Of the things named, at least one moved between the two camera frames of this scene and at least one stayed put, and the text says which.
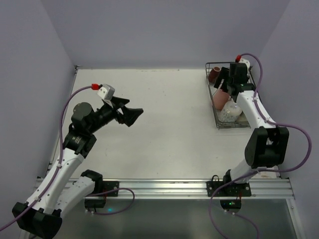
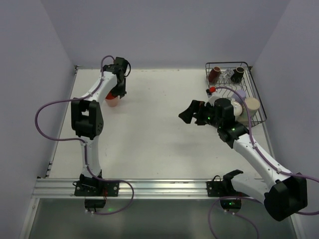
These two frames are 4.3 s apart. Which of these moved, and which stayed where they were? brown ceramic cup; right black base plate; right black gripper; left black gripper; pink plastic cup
Moved: pink plastic cup; left black gripper; right black gripper
Stayed: brown ceramic cup; right black base plate
